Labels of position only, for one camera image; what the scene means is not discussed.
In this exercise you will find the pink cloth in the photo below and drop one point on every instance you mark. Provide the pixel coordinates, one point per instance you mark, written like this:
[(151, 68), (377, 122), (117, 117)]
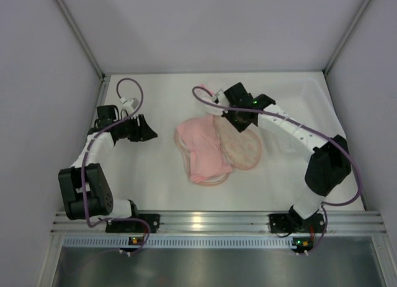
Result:
[(200, 146)]

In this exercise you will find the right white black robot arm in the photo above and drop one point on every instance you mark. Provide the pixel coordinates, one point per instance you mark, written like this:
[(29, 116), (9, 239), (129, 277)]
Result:
[(326, 158)]

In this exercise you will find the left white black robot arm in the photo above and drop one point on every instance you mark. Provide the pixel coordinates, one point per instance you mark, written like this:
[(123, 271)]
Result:
[(84, 188)]

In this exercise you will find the slotted grey cable duct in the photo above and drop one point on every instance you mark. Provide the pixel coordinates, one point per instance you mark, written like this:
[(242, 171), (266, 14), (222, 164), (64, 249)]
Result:
[(189, 242)]

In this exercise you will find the white mesh laundry bag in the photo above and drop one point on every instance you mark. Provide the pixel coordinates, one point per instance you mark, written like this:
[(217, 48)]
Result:
[(204, 98)]

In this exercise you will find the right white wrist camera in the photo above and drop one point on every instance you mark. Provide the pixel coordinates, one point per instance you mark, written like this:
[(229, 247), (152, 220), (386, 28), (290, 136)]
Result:
[(219, 98)]

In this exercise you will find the aluminium front rail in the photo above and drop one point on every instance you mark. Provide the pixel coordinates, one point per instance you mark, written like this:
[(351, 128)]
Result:
[(340, 223)]

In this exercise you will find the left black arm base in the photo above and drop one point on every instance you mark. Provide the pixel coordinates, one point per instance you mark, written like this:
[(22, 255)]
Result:
[(118, 226)]

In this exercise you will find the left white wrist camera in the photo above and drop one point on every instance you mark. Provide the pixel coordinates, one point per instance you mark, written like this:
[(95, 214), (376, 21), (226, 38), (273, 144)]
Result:
[(129, 105)]

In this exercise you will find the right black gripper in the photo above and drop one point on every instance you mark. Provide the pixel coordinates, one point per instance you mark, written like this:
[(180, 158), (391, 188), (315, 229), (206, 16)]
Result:
[(231, 112)]

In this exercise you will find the floral orange bra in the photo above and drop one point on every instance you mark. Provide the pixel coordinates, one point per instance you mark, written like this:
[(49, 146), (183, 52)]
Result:
[(241, 150)]

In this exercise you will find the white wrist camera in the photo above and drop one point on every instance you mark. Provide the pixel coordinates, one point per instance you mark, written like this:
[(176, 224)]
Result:
[(219, 98), (129, 105)]

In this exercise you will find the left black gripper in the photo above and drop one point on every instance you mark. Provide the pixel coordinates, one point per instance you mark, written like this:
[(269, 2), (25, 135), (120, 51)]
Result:
[(136, 129)]

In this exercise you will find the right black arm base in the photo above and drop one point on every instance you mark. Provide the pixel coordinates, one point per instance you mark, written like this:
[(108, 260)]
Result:
[(291, 222)]

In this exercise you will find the clear plastic bin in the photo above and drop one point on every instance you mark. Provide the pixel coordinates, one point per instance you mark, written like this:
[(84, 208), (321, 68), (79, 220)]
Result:
[(304, 100)]

